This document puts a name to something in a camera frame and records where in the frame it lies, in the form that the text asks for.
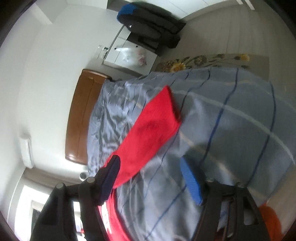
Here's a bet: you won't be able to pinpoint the grey checked bed cover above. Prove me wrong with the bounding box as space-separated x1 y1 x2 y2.
87 67 295 240

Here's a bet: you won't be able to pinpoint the black and blue jacket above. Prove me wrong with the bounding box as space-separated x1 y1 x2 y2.
116 1 186 55

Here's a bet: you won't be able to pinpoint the white air conditioner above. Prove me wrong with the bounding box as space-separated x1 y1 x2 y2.
20 135 34 169

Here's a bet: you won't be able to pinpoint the wooden headboard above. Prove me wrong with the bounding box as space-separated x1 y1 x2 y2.
65 69 112 166

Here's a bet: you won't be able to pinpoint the white round fan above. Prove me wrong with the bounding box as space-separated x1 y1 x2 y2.
79 172 89 182

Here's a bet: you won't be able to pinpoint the white bedside cabinet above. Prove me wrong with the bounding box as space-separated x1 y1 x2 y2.
102 26 157 75

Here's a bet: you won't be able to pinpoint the orange trousers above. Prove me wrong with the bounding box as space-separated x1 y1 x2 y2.
259 204 283 241

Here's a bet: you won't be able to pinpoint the floral rug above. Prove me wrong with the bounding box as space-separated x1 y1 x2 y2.
155 53 269 81

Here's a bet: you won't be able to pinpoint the red knit sweater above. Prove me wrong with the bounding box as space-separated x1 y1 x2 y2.
106 85 181 240

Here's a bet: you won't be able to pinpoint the white plastic bag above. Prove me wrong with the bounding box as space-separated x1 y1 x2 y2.
115 46 147 67

